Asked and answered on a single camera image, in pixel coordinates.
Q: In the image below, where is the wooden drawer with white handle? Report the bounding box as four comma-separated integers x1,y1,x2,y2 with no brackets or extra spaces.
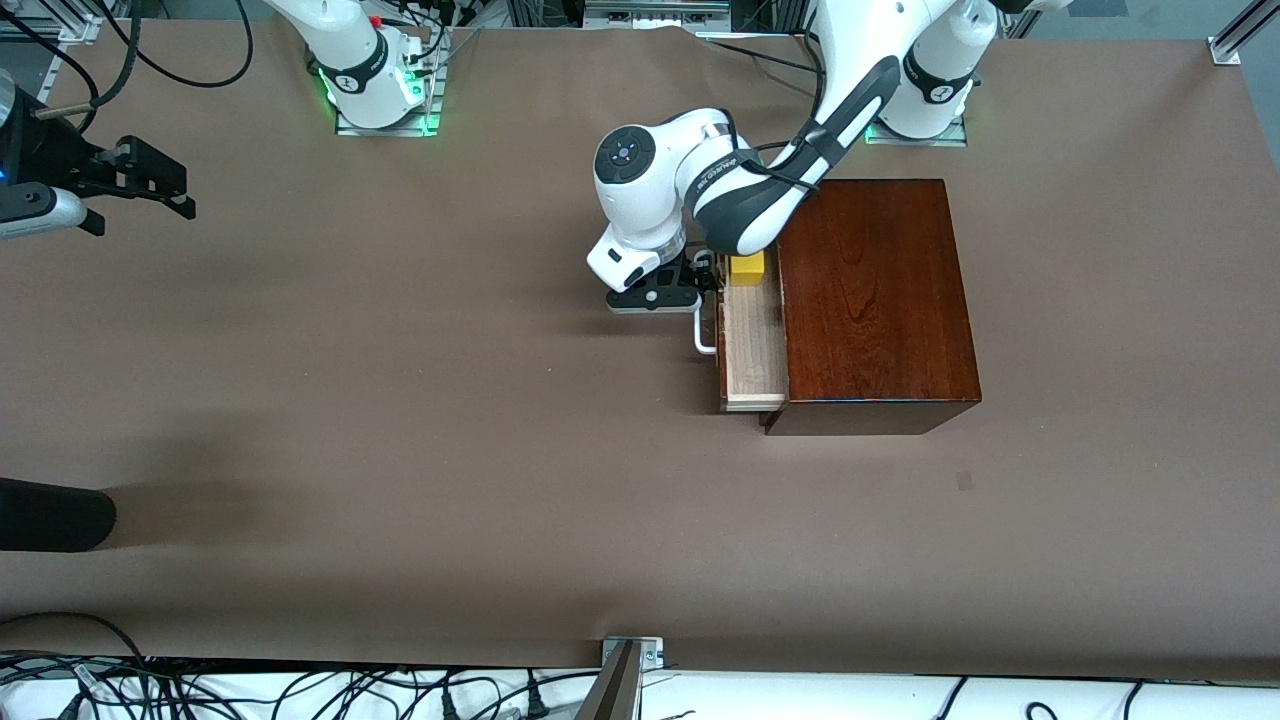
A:
694,250,791,413

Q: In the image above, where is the aluminium camera mount post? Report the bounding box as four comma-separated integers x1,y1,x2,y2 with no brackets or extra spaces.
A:
575,636,666,720

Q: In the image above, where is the aluminium frame corner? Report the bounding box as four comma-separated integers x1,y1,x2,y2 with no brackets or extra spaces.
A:
0,0,101,46

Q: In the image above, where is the aluminium corner bracket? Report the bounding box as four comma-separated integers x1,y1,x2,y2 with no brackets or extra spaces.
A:
1208,0,1280,66

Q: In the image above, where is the dark brown wooden cabinet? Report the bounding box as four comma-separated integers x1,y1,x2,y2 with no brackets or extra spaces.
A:
757,180,983,436

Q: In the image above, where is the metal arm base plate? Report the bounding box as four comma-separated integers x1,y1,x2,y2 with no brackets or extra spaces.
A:
335,30,443,138
865,115,969,148

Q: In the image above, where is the black cylinder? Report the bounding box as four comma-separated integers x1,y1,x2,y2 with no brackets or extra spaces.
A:
0,478,117,553

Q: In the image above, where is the brown paper table cover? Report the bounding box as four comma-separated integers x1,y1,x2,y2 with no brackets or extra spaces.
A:
0,20,1280,683

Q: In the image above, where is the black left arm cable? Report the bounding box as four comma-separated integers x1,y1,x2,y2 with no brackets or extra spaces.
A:
735,120,851,193

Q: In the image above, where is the black cable to arm base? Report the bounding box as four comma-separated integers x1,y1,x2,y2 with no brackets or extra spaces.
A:
700,30,821,77

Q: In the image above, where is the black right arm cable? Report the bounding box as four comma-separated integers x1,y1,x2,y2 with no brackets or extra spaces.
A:
0,0,256,136

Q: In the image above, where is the black looped floor cable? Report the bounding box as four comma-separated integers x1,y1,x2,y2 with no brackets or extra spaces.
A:
0,612,151,720

